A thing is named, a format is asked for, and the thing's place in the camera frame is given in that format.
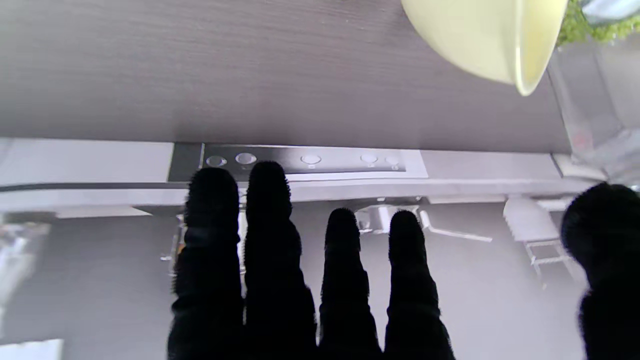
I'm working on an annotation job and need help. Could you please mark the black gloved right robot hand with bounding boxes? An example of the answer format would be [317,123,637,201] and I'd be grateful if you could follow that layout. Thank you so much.
[167,160,640,360]

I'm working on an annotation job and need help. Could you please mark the printed kitchen backdrop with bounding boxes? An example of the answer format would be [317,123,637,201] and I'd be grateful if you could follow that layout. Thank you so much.
[0,137,640,360]

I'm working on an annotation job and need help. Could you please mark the clear glass jar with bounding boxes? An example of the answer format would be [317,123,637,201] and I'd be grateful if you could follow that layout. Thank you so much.
[547,0,640,187]

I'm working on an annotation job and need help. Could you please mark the beige plastic funnel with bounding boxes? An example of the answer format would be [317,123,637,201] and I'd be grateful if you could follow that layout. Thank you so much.
[400,0,569,97]

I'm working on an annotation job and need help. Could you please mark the green mung beans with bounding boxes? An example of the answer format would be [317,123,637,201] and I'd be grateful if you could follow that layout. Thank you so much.
[556,0,640,47]

